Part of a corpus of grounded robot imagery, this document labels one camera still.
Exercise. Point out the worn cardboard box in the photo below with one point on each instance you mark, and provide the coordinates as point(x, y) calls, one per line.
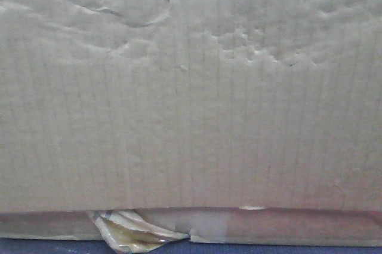
point(140, 122)

